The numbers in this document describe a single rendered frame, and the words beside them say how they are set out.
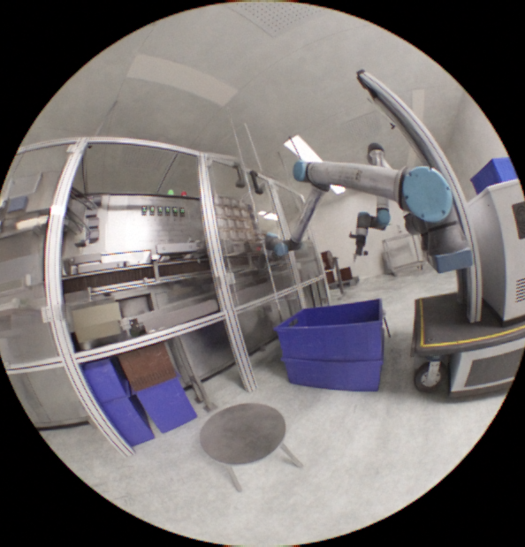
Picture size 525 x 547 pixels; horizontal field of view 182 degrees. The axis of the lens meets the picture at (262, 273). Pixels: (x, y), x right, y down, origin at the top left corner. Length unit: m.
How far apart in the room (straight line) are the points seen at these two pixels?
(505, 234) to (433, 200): 0.44
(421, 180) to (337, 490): 0.95
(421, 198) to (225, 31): 1.90
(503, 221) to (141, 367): 1.63
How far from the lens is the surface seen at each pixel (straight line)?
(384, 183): 0.60
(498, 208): 0.85
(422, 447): 0.85
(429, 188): 0.52
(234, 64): 2.05
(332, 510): 0.73
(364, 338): 0.83
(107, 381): 0.96
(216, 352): 1.34
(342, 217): 5.76
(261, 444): 0.58
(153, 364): 0.93
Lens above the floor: 0.73
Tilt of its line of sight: 2 degrees up
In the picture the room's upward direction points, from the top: 13 degrees counter-clockwise
